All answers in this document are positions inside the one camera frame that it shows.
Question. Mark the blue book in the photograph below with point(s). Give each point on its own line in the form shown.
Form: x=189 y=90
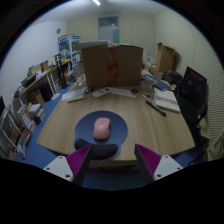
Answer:
x=158 y=83

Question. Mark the black marker pen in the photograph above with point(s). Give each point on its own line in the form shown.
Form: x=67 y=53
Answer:
x=155 y=108

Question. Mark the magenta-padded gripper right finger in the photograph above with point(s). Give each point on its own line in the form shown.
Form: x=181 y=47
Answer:
x=150 y=159

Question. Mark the cluttered shelf unit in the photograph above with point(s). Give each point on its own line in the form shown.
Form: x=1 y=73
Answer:
x=26 y=100

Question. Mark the white paper sheet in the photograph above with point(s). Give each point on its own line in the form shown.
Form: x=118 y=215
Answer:
x=71 y=92
x=123 y=92

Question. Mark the large white book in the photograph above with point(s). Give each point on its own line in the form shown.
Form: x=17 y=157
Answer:
x=166 y=99

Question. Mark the round dark blue mouse pad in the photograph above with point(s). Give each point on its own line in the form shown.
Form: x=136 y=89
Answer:
x=116 y=125

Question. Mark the black eyeglasses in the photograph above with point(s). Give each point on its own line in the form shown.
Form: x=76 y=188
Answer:
x=88 y=90

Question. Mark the ceiling tube light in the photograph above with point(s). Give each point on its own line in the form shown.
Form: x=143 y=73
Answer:
x=96 y=2

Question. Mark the flat white remote control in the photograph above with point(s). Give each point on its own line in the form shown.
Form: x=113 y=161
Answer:
x=75 y=97

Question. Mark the tall open cardboard box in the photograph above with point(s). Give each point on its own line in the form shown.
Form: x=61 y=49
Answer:
x=165 y=56

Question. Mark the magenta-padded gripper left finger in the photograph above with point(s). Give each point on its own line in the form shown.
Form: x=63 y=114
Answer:
x=77 y=160

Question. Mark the large brown cardboard box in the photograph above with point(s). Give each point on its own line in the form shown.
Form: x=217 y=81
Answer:
x=96 y=66

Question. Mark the clear plastic jug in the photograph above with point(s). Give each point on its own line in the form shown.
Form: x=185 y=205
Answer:
x=78 y=73

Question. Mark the frosted window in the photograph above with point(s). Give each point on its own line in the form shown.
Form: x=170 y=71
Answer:
x=108 y=30

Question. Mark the black office chair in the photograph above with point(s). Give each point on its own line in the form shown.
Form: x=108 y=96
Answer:
x=193 y=96

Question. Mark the pink computer mouse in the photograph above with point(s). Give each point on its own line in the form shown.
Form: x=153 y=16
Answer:
x=101 y=128

